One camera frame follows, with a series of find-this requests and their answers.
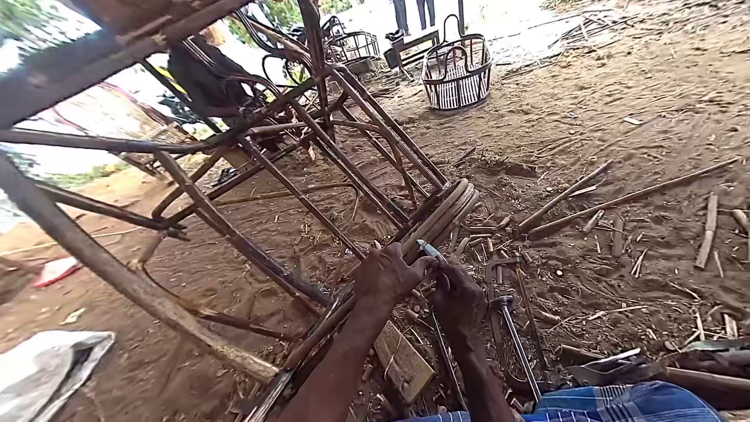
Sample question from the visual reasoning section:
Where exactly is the pile of wood scraps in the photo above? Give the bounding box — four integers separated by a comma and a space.
404, 193, 750, 411

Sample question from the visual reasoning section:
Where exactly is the oval cane basket with handles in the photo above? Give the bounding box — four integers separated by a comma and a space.
421, 14, 493, 112

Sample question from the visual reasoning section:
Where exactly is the pile of thin twigs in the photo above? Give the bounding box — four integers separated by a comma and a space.
545, 7, 639, 50

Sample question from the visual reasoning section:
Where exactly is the thin metal rod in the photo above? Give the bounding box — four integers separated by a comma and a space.
430, 307, 469, 412

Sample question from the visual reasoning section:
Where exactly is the red and white plastic piece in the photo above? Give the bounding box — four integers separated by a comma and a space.
32, 256, 83, 288

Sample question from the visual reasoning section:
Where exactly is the knife with pale blade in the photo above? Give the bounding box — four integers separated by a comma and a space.
416, 239, 448, 264

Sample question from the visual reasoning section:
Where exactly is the bundle of bent cane rods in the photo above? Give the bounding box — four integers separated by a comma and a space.
395, 178, 480, 265

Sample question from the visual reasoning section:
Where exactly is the person's right forearm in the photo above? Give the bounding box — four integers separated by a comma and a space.
452, 329, 519, 422

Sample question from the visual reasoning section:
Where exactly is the hammer with metal handle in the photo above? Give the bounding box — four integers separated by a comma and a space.
491, 295, 543, 403

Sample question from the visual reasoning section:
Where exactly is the rectangular wooden block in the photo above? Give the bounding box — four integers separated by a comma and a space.
374, 320, 436, 404

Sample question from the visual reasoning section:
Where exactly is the brown cane furniture frame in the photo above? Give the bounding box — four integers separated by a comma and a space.
0, 0, 464, 422

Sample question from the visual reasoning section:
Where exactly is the person's right hand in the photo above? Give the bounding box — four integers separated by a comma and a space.
431, 261, 488, 341

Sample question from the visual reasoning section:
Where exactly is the short thick wooden stick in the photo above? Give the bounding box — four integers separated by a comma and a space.
518, 160, 614, 234

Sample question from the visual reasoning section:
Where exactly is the pale split wood piece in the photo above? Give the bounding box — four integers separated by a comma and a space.
694, 193, 719, 270

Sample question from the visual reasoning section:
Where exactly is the long thin wooden stick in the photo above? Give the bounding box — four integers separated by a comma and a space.
527, 156, 743, 240

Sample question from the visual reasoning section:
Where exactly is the person's left forearm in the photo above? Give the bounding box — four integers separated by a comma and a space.
277, 298, 396, 422

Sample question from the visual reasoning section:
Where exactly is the dark cane chair frame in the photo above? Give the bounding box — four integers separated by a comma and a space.
316, 15, 381, 75

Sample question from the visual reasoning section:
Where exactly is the rusty saw frame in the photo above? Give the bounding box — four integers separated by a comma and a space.
486, 256, 549, 371

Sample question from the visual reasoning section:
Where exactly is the black cloth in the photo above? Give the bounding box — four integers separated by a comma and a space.
168, 36, 252, 118

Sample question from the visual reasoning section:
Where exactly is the person's left hand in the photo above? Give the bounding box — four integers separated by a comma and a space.
354, 241, 438, 309

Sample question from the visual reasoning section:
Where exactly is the white woven sack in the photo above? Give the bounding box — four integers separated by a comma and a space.
0, 330, 117, 422

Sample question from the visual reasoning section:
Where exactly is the wooden bench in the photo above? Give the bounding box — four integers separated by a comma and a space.
384, 26, 441, 80

